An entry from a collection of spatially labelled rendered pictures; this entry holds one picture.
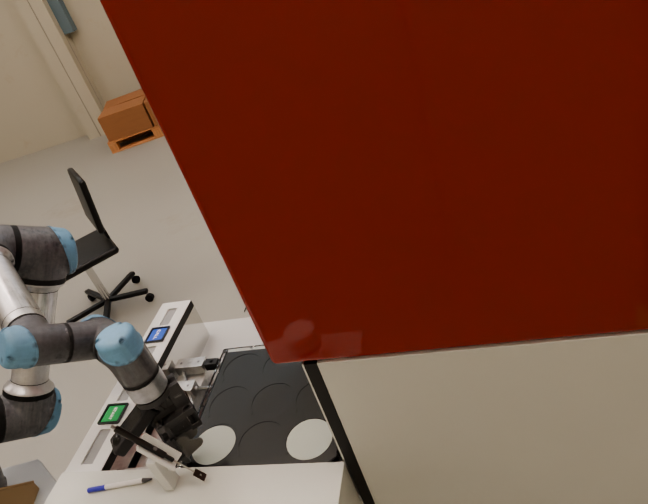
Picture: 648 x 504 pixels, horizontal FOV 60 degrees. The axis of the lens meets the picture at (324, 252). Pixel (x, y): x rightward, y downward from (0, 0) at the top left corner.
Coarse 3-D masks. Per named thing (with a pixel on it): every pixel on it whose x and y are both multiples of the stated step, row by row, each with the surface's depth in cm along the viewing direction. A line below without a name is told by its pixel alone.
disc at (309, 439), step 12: (312, 420) 120; (300, 432) 118; (312, 432) 117; (324, 432) 116; (288, 444) 116; (300, 444) 115; (312, 444) 114; (324, 444) 114; (300, 456) 113; (312, 456) 112
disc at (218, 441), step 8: (208, 432) 125; (216, 432) 125; (224, 432) 124; (232, 432) 123; (208, 440) 123; (216, 440) 123; (224, 440) 122; (232, 440) 121; (200, 448) 122; (208, 448) 121; (216, 448) 121; (224, 448) 120; (200, 456) 120; (208, 456) 120; (216, 456) 119; (224, 456) 118; (208, 464) 118
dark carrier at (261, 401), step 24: (240, 360) 142; (264, 360) 139; (216, 384) 137; (240, 384) 135; (264, 384) 132; (288, 384) 130; (216, 408) 131; (240, 408) 129; (264, 408) 126; (288, 408) 124; (312, 408) 122; (240, 432) 123; (264, 432) 121; (288, 432) 119; (192, 456) 121; (240, 456) 117; (264, 456) 116; (288, 456) 114; (336, 456) 111
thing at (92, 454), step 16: (176, 304) 161; (160, 320) 156; (176, 320) 154; (144, 336) 152; (160, 352) 144; (112, 400) 134; (128, 400) 133; (96, 432) 127; (112, 432) 125; (80, 448) 124; (96, 448) 123; (112, 448) 121; (80, 464) 120; (96, 464) 119
